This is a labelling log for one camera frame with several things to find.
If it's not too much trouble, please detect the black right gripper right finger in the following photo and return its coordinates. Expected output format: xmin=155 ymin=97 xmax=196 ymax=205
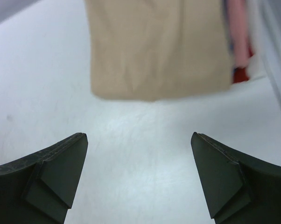
xmin=191 ymin=133 xmax=281 ymax=224

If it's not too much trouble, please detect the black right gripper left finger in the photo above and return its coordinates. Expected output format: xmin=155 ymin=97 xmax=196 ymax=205
xmin=0 ymin=133 xmax=88 ymax=224

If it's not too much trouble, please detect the beige t-shirt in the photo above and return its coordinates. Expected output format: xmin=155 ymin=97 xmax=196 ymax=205
xmin=85 ymin=0 xmax=233 ymax=101

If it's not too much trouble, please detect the folded pink t-shirt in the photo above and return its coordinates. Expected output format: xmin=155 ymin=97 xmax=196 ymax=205
xmin=226 ymin=0 xmax=249 ymax=68

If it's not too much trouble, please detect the aluminium frame rail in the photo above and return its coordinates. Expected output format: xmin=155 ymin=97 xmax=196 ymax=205
xmin=260 ymin=0 xmax=281 ymax=107

